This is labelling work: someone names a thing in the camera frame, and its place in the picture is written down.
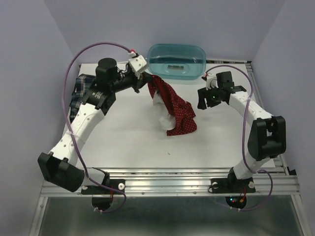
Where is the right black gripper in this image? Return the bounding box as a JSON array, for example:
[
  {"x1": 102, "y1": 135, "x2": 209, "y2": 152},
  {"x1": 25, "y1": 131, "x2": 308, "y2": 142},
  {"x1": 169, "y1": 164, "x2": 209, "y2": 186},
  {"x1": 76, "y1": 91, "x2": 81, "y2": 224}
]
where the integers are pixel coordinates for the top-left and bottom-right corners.
[{"x1": 196, "y1": 84, "x2": 222, "y2": 110}]

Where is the red polka dot skirt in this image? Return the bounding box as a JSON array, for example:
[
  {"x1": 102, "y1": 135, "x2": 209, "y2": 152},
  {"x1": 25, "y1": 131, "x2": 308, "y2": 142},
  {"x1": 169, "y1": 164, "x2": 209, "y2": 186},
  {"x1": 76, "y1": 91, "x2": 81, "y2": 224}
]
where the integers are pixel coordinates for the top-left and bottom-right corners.
[{"x1": 148, "y1": 75, "x2": 197, "y2": 136}]

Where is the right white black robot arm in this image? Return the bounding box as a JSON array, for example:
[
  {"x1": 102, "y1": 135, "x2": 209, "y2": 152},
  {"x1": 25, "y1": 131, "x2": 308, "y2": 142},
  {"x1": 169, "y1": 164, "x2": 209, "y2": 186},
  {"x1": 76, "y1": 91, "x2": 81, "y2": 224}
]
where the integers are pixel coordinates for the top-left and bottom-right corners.
[{"x1": 197, "y1": 71, "x2": 286, "y2": 192}]

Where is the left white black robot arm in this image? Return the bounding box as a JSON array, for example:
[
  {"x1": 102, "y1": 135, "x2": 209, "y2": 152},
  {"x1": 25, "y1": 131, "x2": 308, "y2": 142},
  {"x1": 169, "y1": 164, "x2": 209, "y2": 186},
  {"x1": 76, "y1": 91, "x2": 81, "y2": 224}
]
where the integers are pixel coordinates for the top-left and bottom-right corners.
[{"x1": 37, "y1": 56, "x2": 152, "y2": 194}]

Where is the teal plastic tub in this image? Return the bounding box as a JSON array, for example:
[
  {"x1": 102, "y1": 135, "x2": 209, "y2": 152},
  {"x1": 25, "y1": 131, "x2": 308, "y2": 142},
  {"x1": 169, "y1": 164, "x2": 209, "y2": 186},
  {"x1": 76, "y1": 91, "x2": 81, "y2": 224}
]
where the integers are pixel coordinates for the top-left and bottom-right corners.
[{"x1": 147, "y1": 44, "x2": 207, "y2": 80}]

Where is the blue plaid folded skirt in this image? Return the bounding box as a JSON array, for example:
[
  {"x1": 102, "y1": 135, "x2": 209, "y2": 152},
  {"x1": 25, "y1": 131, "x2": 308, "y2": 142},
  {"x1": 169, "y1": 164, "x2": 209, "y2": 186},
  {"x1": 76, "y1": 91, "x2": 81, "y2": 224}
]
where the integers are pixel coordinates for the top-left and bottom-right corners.
[{"x1": 69, "y1": 74, "x2": 95, "y2": 123}]

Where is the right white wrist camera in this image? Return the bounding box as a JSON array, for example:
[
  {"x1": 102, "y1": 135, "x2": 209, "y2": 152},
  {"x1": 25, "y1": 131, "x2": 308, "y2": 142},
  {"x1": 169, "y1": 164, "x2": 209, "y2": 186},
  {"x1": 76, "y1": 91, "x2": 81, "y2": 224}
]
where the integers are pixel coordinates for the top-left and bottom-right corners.
[{"x1": 201, "y1": 73, "x2": 217, "y2": 90}]

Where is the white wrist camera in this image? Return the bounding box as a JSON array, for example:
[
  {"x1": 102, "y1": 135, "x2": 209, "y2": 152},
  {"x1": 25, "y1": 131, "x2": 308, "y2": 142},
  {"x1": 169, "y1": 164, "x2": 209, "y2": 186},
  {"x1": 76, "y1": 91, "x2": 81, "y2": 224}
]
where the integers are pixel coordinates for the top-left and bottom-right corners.
[
  {"x1": 128, "y1": 55, "x2": 148, "y2": 76},
  {"x1": 201, "y1": 73, "x2": 217, "y2": 90}
]

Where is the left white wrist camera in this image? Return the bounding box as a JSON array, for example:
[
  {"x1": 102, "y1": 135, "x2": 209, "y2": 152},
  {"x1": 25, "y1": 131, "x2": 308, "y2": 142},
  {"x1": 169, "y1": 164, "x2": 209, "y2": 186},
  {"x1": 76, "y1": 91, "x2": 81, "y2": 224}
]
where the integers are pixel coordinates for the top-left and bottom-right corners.
[{"x1": 128, "y1": 55, "x2": 148, "y2": 76}]

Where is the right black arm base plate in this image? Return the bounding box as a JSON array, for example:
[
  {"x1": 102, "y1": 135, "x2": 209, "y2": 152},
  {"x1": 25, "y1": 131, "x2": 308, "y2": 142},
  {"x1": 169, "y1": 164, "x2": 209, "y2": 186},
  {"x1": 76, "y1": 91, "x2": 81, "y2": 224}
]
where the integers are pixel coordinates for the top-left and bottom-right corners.
[{"x1": 208, "y1": 168, "x2": 256, "y2": 210}]

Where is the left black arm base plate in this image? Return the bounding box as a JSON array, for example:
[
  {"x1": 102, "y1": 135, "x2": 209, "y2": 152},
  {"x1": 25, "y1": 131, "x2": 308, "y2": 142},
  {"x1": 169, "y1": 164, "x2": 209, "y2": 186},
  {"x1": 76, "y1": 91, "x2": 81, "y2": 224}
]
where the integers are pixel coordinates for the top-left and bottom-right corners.
[{"x1": 81, "y1": 167, "x2": 126, "y2": 213}]

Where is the aluminium rail frame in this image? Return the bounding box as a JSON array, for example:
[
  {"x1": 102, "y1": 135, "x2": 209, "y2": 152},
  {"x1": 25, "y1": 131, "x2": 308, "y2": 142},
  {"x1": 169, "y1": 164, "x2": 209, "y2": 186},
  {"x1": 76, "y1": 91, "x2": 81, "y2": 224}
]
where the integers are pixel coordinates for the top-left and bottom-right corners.
[{"x1": 31, "y1": 64, "x2": 312, "y2": 236}]

